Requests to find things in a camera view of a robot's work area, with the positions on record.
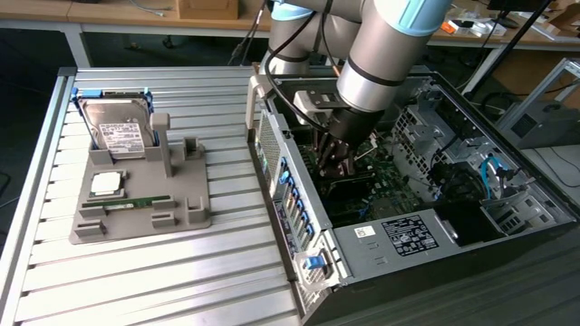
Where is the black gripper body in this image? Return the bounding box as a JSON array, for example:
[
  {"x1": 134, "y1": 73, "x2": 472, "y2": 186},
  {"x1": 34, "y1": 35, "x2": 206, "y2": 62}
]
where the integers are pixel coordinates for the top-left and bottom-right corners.
[{"x1": 327, "y1": 107, "x2": 387, "y2": 151}]

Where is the green and black graphics card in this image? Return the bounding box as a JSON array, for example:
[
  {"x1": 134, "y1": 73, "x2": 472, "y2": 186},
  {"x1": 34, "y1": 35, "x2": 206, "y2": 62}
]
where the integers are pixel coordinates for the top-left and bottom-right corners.
[{"x1": 316, "y1": 175, "x2": 380, "y2": 206}]

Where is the metal socket cover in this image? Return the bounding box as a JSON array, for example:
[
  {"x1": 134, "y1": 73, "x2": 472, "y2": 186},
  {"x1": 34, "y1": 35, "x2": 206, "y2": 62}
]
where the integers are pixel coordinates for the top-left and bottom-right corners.
[{"x1": 355, "y1": 134, "x2": 380, "y2": 160}]

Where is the green motherboard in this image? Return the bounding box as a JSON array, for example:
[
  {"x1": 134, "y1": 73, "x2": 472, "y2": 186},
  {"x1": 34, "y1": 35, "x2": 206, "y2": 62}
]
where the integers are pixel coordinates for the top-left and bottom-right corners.
[{"x1": 299, "y1": 135, "x2": 427, "y2": 221}]

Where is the grey chipset heatsink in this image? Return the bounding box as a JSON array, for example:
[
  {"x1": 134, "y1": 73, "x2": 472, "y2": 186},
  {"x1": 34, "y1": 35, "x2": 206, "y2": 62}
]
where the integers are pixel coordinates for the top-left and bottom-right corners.
[{"x1": 370, "y1": 198, "x2": 399, "y2": 218}]

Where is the grey power supply unit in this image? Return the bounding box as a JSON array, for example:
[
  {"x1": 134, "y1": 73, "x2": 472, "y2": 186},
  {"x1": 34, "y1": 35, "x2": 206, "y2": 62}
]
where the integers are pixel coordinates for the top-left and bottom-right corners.
[{"x1": 332, "y1": 212, "x2": 458, "y2": 283}]

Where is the orange and white small box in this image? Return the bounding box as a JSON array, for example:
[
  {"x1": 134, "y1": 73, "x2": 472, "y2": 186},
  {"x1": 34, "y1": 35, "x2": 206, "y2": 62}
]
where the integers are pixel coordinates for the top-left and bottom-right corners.
[{"x1": 442, "y1": 19, "x2": 478, "y2": 35}]

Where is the black slanted pole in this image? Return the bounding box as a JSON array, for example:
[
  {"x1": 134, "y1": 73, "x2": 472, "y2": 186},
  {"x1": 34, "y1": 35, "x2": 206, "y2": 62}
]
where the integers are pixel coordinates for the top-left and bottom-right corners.
[{"x1": 462, "y1": 0, "x2": 558, "y2": 96}]

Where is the grey computer tower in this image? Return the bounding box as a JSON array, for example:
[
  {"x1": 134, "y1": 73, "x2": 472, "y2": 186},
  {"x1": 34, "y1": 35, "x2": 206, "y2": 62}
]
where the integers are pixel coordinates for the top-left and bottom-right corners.
[{"x1": 510, "y1": 100, "x2": 580, "y2": 150}]

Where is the black open PC case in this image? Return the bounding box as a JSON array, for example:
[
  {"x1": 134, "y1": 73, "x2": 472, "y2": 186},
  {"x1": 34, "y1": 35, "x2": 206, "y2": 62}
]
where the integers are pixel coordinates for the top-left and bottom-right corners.
[{"x1": 247, "y1": 70, "x2": 580, "y2": 326}]

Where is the green RAM stick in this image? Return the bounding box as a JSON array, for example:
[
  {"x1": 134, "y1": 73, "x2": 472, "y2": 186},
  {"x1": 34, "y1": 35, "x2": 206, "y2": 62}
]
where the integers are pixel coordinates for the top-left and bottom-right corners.
[{"x1": 102, "y1": 197, "x2": 155, "y2": 209}]

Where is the black monitor with stand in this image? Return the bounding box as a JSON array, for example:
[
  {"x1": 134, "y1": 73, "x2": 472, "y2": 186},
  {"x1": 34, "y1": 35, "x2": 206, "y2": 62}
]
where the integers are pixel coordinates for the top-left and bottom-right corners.
[{"x1": 487, "y1": 0, "x2": 554, "y2": 29}]

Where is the hard disk in blue carrier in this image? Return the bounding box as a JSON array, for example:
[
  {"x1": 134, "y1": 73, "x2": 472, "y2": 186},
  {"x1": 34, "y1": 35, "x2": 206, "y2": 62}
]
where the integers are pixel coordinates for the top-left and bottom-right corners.
[{"x1": 71, "y1": 87, "x2": 158, "y2": 160}]

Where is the grey plastic parts rack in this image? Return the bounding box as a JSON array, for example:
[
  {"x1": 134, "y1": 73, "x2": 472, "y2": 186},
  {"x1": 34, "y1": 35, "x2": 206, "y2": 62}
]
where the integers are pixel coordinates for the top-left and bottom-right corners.
[{"x1": 68, "y1": 111, "x2": 214, "y2": 245}]

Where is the brown cardboard box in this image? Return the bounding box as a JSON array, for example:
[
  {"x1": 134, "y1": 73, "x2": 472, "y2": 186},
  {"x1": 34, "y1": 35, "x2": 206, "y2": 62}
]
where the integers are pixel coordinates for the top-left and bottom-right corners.
[
  {"x1": 548, "y1": 0, "x2": 580, "y2": 37},
  {"x1": 176, "y1": 0, "x2": 240, "y2": 20}
]

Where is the silver CPU chip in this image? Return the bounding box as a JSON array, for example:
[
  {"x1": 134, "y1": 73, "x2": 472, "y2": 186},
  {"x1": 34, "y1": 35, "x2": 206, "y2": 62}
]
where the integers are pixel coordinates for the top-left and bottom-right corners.
[{"x1": 90, "y1": 171, "x2": 126, "y2": 198}]

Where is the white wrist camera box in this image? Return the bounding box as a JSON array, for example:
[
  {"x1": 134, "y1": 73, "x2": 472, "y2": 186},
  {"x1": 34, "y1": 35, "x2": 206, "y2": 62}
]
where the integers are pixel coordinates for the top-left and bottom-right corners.
[{"x1": 294, "y1": 90, "x2": 352, "y2": 128}]

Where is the beige case latch handle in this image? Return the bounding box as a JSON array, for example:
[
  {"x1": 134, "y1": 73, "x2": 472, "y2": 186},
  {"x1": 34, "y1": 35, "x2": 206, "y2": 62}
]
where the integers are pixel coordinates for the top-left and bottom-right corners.
[{"x1": 244, "y1": 75, "x2": 276, "y2": 132}]

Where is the light blue wire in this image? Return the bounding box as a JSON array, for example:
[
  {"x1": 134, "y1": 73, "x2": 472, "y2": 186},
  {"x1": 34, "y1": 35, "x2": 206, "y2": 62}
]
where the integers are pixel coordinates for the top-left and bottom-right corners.
[{"x1": 480, "y1": 154, "x2": 511, "y2": 200}]

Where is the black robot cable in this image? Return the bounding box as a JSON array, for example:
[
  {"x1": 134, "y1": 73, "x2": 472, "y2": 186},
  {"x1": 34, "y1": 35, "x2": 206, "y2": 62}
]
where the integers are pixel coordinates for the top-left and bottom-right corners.
[{"x1": 226, "y1": 0, "x2": 346, "y2": 133}]

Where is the grey wire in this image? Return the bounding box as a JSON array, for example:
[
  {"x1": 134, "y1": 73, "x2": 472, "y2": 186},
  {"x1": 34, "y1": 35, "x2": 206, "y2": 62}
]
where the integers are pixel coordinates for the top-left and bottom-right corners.
[{"x1": 480, "y1": 189, "x2": 531, "y2": 207}]

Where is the aluminium profile frame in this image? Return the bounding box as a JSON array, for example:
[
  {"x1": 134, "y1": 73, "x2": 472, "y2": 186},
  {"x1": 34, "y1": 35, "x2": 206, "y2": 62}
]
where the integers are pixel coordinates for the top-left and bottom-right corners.
[{"x1": 496, "y1": 56, "x2": 580, "y2": 130}]

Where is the wooden desk with white frame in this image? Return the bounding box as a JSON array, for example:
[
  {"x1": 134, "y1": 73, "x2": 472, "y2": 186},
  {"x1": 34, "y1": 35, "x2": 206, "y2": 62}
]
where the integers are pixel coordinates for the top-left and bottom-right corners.
[
  {"x1": 426, "y1": 0, "x2": 580, "y2": 96},
  {"x1": 0, "y1": 0, "x2": 274, "y2": 67}
]

